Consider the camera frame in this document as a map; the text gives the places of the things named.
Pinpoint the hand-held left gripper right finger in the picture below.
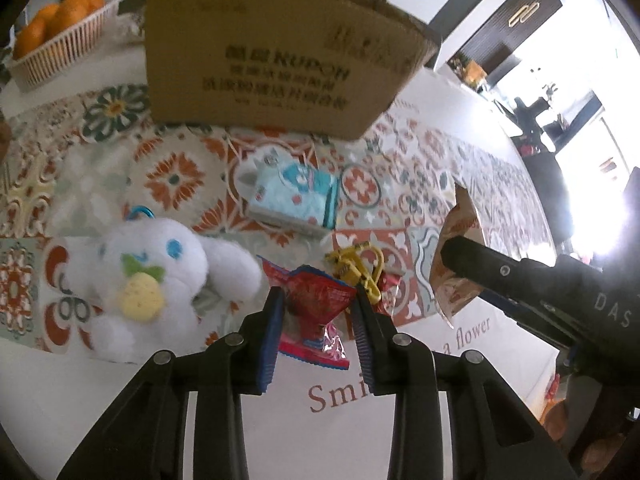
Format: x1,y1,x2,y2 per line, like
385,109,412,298
350,285,583,480

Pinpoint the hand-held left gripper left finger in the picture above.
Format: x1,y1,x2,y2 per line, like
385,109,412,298
56,286,286,480

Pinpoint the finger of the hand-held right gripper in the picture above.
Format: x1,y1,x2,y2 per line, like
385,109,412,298
477,287,573,356
440,236,561,306

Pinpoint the brown snack packet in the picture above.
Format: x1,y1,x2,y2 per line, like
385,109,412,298
429,185,488,331

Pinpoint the red snack packet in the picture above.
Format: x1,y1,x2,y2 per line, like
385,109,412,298
257,256,358,371

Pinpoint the yellow clip toy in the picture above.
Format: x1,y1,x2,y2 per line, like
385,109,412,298
324,242,386,307

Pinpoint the white plush bunny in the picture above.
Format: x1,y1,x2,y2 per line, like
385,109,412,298
62,205,263,363

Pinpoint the blue printed tissue pack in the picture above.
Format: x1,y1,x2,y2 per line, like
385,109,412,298
235,152,343,238

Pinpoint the cardboard box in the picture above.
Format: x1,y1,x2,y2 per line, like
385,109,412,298
144,0,441,142

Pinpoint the grey dining chair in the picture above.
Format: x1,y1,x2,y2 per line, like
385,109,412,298
522,150,573,248

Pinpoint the patterned tablecloth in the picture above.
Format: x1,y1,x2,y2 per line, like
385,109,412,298
0,35,560,480

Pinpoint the white plastic basket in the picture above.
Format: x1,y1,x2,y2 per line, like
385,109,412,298
7,0,126,93

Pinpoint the pile of oranges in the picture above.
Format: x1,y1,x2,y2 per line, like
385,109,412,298
12,0,106,61

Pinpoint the dark cabinet with gold handle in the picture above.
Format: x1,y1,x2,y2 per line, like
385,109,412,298
459,0,563,86

